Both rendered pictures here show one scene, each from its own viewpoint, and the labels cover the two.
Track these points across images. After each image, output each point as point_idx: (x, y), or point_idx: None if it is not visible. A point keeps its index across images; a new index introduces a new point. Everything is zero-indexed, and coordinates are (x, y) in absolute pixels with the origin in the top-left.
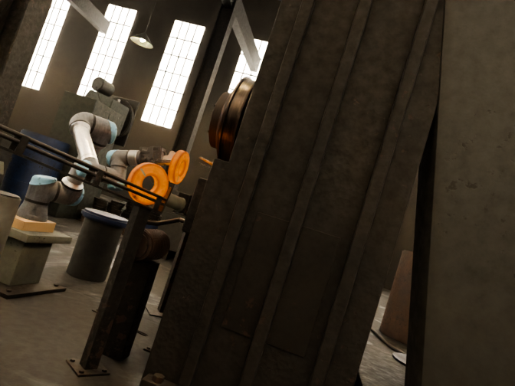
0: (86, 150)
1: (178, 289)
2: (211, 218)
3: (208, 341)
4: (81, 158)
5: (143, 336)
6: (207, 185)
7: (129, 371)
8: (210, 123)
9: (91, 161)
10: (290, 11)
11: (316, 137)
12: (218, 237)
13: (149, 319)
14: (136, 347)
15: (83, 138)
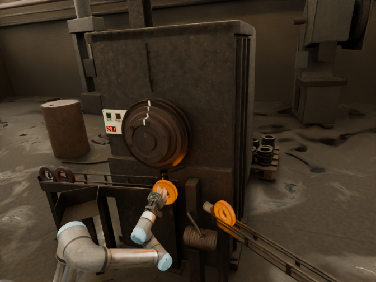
0: (149, 254)
1: None
2: (231, 195)
3: None
4: (154, 262)
5: (159, 277)
6: (230, 186)
7: (212, 277)
8: (167, 151)
9: (161, 252)
10: (235, 73)
11: (243, 130)
12: (233, 198)
13: (123, 278)
14: (179, 278)
15: (132, 254)
